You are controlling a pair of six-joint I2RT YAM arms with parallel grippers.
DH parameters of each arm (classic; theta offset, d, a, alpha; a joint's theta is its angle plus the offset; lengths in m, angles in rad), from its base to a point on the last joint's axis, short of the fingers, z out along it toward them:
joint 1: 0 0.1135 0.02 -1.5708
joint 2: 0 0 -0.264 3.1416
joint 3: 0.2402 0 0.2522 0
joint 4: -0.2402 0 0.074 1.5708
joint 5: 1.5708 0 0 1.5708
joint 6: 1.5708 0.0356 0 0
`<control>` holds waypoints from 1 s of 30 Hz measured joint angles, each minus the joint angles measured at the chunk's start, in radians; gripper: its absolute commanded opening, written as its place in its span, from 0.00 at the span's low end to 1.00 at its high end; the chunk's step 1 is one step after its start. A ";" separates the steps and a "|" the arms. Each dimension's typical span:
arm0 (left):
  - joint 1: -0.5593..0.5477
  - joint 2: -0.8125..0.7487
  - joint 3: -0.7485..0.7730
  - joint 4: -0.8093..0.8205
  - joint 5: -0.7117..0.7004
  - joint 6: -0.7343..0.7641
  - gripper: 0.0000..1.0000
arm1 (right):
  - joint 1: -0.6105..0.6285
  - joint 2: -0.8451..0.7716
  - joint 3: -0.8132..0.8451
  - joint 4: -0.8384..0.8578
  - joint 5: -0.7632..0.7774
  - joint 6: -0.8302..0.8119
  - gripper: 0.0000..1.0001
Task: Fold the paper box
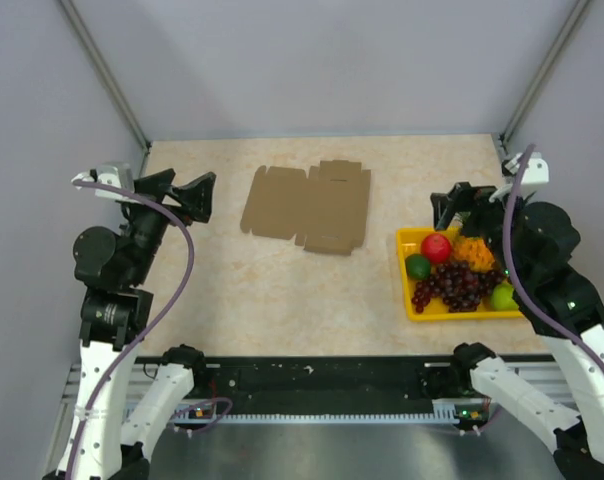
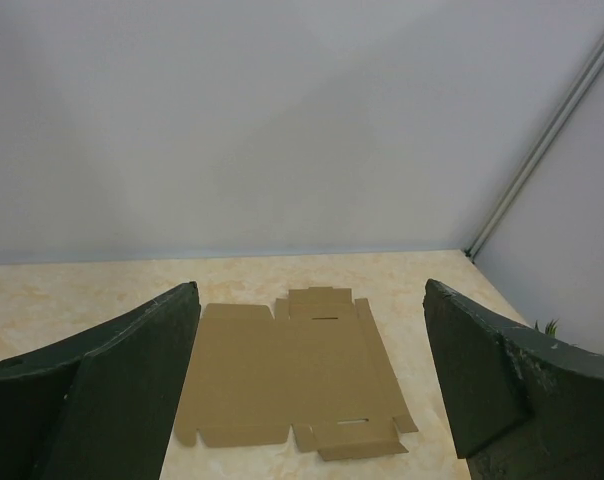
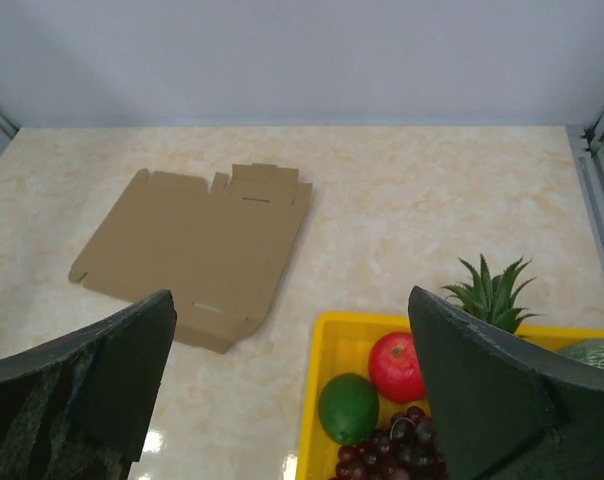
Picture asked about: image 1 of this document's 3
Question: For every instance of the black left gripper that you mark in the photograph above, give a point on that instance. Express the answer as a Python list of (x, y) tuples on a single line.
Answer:
[(196, 198)]

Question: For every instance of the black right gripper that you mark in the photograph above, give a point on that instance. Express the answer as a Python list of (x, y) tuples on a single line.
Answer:
[(444, 204)]

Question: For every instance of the brown cardboard box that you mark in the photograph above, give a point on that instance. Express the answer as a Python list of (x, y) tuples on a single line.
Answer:
[(323, 209)]

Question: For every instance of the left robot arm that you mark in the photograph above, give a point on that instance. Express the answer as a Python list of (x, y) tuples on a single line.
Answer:
[(106, 442)]

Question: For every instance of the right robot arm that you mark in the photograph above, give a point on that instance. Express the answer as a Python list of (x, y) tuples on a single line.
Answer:
[(533, 243)]

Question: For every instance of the red apple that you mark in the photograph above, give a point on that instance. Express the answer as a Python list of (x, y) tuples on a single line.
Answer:
[(436, 247)]

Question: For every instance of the orange pineapple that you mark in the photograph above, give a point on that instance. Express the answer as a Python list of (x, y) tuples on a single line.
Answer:
[(471, 250)]

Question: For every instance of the yellow plastic tray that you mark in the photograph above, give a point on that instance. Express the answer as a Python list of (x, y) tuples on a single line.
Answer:
[(408, 241)]

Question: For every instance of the green lime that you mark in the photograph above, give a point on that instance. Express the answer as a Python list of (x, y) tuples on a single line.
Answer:
[(418, 267)]

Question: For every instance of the purple grape bunch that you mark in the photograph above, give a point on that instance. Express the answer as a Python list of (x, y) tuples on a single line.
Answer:
[(458, 287)]

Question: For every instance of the green apple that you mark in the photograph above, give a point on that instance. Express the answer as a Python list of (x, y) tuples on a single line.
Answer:
[(502, 298)]

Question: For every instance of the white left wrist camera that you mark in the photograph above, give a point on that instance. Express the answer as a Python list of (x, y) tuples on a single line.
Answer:
[(118, 175)]

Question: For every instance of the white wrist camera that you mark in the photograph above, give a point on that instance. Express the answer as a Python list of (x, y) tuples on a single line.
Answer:
[(536, 174), (118, 175)]

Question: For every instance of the right aluminium frame post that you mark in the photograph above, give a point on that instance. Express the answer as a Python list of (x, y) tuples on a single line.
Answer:
[(571, 25)]

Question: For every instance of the aluminium frame post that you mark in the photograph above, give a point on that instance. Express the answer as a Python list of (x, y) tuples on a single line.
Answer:
[(103, 72), (571, 25)]

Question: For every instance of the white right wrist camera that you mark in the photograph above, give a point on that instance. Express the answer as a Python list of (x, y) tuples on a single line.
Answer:
[(536, 174)]

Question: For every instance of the left aluminium frame post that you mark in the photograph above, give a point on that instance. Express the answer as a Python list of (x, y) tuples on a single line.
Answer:
[(103, 72)]

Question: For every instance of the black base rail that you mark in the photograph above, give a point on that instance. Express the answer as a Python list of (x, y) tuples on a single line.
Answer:
[(340, 387)]

